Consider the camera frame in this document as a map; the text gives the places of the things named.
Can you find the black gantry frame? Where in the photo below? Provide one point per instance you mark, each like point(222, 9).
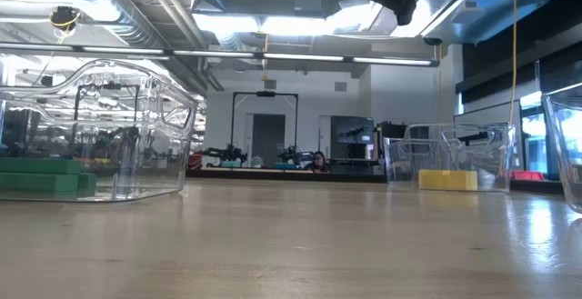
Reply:
point(264, 94)

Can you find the black background robot arm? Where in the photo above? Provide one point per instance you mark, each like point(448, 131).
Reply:
point(293, 155)
point(226, 154)

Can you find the clear plastic bin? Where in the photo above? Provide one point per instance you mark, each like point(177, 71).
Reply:
point(150, 122)
point(482, 153)
point(566, 153)

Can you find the person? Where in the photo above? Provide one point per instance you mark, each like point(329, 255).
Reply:
point(319, 160)

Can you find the long background table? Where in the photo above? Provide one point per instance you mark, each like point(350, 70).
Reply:
point(273, 174)

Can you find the dome security camera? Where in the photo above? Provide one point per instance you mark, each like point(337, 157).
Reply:
point(432, 41)

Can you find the long ceiling light strip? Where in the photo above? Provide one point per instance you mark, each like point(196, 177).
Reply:
point(295, 56)

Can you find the dark wall monitor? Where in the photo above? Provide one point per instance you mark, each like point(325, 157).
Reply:
point(352, 133)

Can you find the square yellow block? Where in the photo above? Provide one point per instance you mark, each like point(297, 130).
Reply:
point(469, 181)

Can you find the grey door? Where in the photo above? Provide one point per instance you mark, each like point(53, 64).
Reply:
point(268, 140)

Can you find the long yellow block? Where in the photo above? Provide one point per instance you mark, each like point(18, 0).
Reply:
point(438, 180)

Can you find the red tray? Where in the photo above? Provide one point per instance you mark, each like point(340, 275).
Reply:
point(526, 175)

